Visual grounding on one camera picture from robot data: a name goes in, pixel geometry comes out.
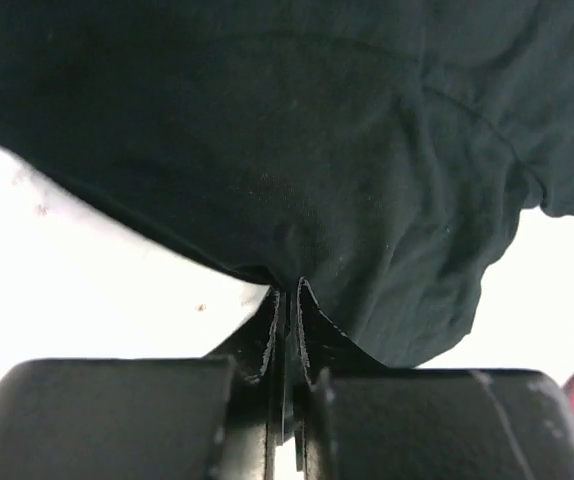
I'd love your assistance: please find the black t-shirt blue logo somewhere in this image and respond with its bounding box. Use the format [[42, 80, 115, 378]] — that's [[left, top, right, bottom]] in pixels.
[[0, 1, 574, 366]]

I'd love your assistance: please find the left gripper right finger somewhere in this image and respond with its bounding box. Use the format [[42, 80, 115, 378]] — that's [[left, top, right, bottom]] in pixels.
[[291, 278, 387, 479]]

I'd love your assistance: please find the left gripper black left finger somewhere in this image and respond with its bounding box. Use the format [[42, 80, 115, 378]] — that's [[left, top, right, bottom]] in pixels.
[[207, 290, 285, 480]]

